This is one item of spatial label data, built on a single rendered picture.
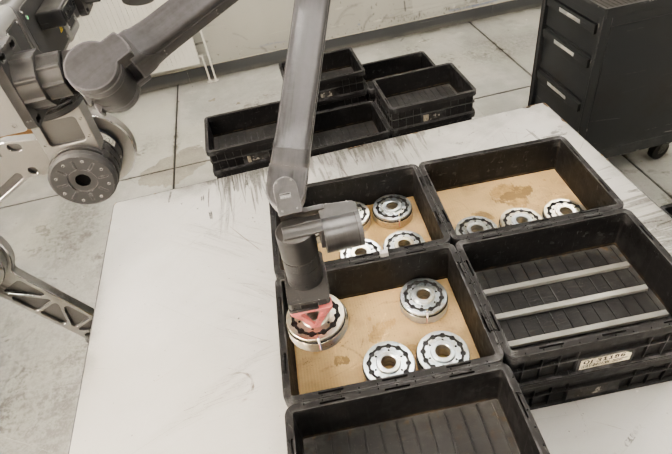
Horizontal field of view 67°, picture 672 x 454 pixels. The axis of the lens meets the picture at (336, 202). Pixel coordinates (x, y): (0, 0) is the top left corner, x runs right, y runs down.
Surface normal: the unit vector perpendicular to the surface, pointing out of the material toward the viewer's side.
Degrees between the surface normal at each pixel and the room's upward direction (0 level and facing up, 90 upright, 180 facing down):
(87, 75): 41
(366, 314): 0
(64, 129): 90
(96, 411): 0
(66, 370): 0
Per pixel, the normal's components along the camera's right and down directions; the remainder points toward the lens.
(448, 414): -0.12, -0.75
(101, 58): 0.05, -0.15
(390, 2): 0.21, 0.62
